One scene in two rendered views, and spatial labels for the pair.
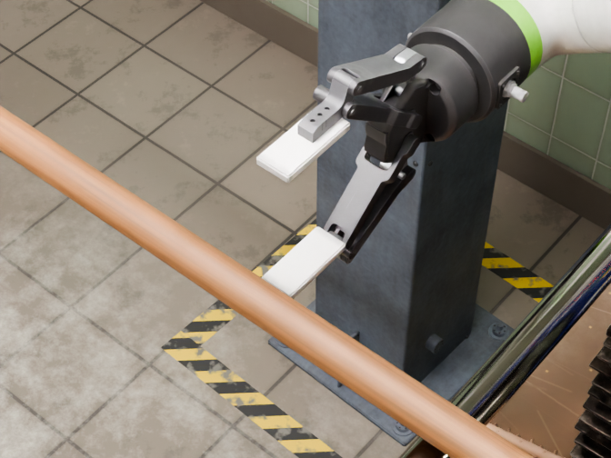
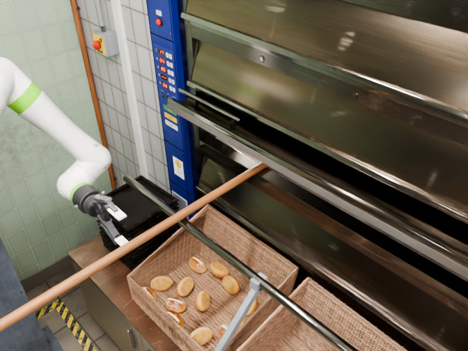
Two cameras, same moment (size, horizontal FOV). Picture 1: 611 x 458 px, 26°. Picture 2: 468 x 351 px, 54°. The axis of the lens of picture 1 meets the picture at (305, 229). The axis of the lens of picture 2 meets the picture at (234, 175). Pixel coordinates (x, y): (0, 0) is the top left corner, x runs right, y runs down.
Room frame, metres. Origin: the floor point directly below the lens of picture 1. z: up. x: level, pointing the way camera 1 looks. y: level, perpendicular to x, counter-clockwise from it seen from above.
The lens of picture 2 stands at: (0.14, 1.06, 2.26)
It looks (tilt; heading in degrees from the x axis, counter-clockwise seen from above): 37 degrees down; 277
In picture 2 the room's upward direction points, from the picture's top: 1 degrees counter-clockwise
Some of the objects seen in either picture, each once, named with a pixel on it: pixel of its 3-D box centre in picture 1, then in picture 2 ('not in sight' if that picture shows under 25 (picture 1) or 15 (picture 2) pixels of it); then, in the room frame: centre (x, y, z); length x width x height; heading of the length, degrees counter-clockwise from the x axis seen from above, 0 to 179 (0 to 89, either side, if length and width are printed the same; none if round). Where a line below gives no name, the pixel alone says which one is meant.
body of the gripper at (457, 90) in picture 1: (410, 110); (99, 209); (0.76, -0.08, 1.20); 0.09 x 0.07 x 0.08; 140
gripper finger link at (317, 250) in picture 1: (304, 263); (123, 242); (0.66, 0.00, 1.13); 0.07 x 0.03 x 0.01; 140
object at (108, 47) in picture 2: not in sight; (105, 42); (0.98, -0.94, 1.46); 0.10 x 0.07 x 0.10; 140
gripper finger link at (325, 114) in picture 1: (327, 104); (111, 205); (0.68, -0.02, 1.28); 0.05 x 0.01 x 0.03; 140
